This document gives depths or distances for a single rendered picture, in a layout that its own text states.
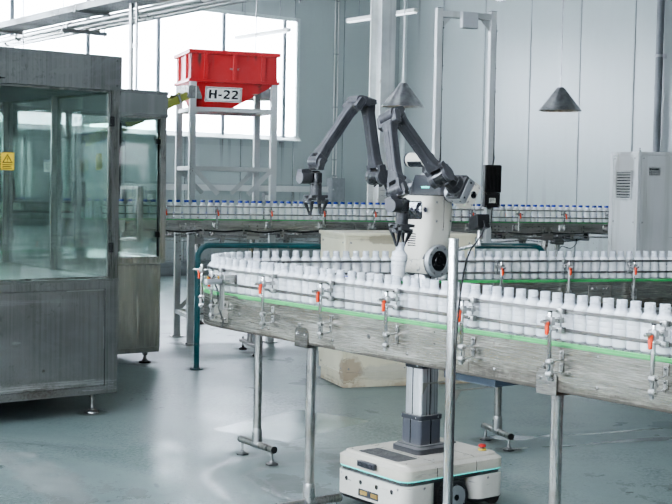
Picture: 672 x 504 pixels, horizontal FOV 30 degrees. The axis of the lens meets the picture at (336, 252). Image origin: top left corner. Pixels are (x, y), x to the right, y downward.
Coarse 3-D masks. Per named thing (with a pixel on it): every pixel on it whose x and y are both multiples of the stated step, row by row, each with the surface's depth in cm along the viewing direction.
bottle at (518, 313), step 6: (516, 294) 464; (522, 294) 463; (516, 300) 463; (522, 300) 462; (516, 312) 463; (522, 312) 462; (516, 318) 463; (522, 318) 462; (516, 330) 463; (522, 330) 463
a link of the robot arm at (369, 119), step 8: (352, 96) 604; (360, 96) 601; (368, 104) 604; (368, 112) 606; (368, 120) 607; (368, 128) 607; (376, 128) 610; (368, 136) 608; (376, 136) 610; (368, 144) 610; (376, 144) 610; (368, 152) 611; (376, 152) 610; (368, 160) 612; (376, 160) 610; (368, 168) 614; (384, 168) 610; (368, 176) 613; (376, 176) 608; (384, 176) 610
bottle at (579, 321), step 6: (582, 300) 439; (576, 306) 440; (582, 306) 439; (588, 306) 440; (576, 318) 440; (582, 318) 438; (576, 324) 440; (582, 324) 439; (582, 330) 439; (576, 336) 440; (582, 336) 439; (576, 342) 440; (582, 342) 439
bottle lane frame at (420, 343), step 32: (256, 320) 596; (288, 320) 575; (352, 320) 537; (352, 352) 537; (384, 352) 520; (416, 352) 504; (480, 352) 474; (512, 352) 461; (544, 352) 448; (576, 352) 436; (608, 352) 425; (576, 384) 437; (608, 384) 425; (640, 384) 414
